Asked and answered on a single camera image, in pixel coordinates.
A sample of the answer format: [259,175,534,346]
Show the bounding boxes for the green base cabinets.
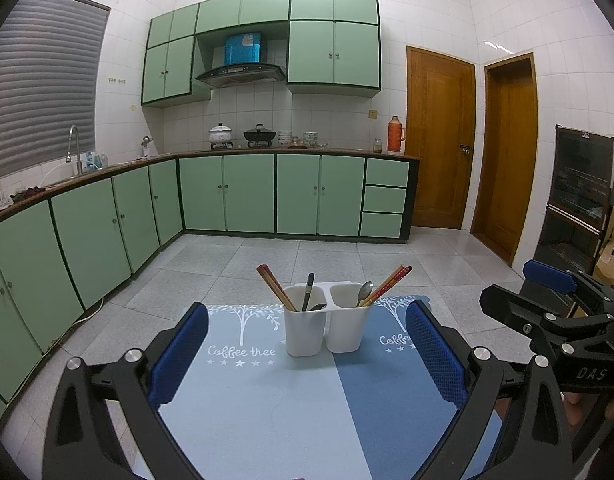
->
[0,152,420,431]

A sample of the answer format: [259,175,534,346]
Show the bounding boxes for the light blue placemat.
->
[157,304,382,480]

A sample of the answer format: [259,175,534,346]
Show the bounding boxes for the black wok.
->
[243,124,278,148]

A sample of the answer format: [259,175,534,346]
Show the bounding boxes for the plain wooden door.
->
[471,52,538,267]

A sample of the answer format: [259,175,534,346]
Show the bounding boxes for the metal faucet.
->
[67,125,85,177]

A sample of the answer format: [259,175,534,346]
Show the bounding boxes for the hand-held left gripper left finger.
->
[43,301,210,480]

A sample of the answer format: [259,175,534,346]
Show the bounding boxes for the white double utensil holder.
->
[284,282,372,357]

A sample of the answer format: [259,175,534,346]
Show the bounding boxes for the range hood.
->
[195,62,286,90]

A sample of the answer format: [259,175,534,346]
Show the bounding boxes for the white floor cable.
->
[47,295,105,356]

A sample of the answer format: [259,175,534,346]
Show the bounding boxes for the wooden door with handle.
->
[406,45,476,231]

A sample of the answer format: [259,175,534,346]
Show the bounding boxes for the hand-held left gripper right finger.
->
[405,299,574,480]

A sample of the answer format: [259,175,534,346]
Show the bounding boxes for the white cooking pot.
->
[208,122,234,150]

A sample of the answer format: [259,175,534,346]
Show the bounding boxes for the wooden chopstick with red end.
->
[371,266,414,306]
[257,265,292,311]

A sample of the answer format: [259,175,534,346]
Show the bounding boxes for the green wall cabinets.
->
[141,0,382,108]

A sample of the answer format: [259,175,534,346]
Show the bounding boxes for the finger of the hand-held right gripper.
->
[523,259,596,302]
[479,284,578,336]

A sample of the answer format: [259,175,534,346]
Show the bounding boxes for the black glass-door cabinet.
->
[534,124,614,281]

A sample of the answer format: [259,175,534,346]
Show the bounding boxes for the grey window blind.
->
[0,0,112,178]

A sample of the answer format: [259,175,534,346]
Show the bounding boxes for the dark blue placemat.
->
[332,295,505,480]

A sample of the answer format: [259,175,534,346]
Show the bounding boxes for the plain wooden chopstick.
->
[263,264,296,311]
[269,265,298,310]

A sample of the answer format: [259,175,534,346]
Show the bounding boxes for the red patterned chopstick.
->
[366,265,410,307]
[361,264,404,307]

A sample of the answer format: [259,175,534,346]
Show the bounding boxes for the orange thermos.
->
[387,114,406,154]

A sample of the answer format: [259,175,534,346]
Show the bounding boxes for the person's right hand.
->
[562,393,614,426]

